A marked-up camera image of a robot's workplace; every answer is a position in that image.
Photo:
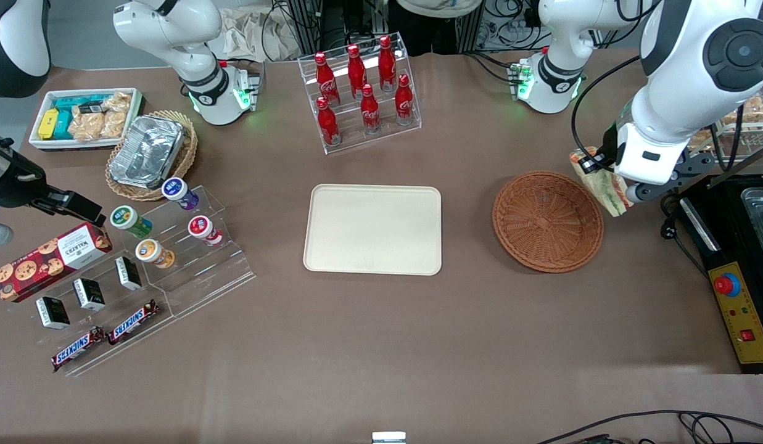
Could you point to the red emergency stop button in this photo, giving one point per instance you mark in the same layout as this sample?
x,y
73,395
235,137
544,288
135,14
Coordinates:
x,y
726,285

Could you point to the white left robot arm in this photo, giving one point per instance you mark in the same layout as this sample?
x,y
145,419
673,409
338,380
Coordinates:
x,y
683,80

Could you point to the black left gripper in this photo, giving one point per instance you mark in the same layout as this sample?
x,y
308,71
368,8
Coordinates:
x,y
607,146

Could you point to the silver foil container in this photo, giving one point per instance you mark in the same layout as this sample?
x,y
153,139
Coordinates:
x,y
152,151

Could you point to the clear acrylic tiered jar stand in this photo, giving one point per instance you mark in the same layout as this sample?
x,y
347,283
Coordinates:
x,y
202,277

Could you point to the purple lid yoghurt jar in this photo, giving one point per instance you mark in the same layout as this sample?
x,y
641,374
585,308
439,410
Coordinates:
x,y
176,190

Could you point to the crumpled brown paper bag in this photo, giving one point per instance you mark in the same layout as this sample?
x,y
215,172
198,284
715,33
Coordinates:
x,y
251,34

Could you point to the triangle sandwich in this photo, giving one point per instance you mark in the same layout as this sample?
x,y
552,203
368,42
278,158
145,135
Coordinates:
x,y
609,188

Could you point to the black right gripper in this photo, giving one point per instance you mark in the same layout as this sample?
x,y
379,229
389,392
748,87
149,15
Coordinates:
x,y
15,188

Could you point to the steel pan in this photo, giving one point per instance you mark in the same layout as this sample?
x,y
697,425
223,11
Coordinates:
x,y
762,222

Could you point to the Walkers red tartan shortbread box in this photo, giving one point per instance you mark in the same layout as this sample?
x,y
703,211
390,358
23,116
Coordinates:
x,y
48,259

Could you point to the cream rectangular plastic tray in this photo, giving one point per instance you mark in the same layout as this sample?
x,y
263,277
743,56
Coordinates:
x,y
372,229

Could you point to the yellow snack pack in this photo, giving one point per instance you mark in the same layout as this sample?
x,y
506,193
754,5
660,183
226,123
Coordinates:
x,y
48,124

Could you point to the yellow control panel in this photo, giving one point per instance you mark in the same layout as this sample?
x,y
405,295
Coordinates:
x,y
742,320

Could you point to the small black carton box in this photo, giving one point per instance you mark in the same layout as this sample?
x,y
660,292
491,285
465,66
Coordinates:
x,y
52,313
89,294
128,273

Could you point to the black power plug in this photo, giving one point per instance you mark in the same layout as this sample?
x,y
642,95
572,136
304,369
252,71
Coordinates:
x,y
669,231

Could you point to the white rectangular snack bin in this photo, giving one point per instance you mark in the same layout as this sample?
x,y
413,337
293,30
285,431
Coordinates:
x,y
36,143

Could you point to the light wicker round basket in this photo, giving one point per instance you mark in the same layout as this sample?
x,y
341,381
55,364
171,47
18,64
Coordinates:
x,y
187,148

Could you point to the black control box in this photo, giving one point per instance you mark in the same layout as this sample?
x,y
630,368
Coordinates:
x,y
726,234

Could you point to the brown wicker round basket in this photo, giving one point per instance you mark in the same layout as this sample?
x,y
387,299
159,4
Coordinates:
x,y
548,222

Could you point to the Snickers chocolate bar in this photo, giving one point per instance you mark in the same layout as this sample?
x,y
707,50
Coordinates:
x,y
78,349
133,321

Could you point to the red lid yoghurt jar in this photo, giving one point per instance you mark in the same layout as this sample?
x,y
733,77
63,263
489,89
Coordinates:
x,y
202,228

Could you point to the clear bag of cookies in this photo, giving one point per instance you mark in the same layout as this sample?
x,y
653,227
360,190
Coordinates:
x,y
86,126
116,117

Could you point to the clear acrylic tiered snack stand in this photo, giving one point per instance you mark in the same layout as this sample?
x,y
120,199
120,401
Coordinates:
x,y
110,354

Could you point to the red cola bottle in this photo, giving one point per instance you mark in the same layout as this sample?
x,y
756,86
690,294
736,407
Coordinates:
x,y
325,80
370,111
387,65
327,123
404,102
356,71

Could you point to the long teal snack pack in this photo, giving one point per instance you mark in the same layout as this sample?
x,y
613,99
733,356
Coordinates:
x,y
79,102

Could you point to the clear acrylic bottle stand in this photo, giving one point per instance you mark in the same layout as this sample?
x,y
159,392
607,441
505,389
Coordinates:
x,y
350,139

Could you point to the orange lid yoghurt jar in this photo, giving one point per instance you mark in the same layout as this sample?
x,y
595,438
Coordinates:
x,y
152,253

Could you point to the green lid yoghurt jar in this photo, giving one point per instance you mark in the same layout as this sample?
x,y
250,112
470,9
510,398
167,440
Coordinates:
x,y
127,219

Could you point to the small white block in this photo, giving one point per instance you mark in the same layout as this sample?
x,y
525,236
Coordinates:
x,y
388,438

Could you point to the small teal snack pack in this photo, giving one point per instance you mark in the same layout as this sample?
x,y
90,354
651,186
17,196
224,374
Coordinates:
x,y
63,126

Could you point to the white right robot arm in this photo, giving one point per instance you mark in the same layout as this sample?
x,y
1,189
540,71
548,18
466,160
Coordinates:
x,y
171,24

